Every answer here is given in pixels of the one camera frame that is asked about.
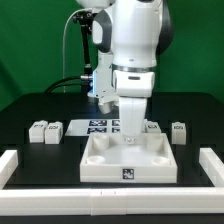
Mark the white square tabletop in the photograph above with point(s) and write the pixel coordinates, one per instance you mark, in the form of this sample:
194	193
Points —
108	157

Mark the black camera on stand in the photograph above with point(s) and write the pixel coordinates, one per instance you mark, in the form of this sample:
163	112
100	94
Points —
85	19

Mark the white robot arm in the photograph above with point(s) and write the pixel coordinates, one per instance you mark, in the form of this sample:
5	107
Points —
128	34

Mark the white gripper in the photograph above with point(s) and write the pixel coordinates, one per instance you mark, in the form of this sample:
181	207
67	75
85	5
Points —
131	114

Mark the white tag sheet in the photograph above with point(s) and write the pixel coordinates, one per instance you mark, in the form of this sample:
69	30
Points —
84	127

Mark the white U-shaped fence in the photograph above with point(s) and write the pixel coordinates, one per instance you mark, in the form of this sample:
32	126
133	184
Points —
123	201

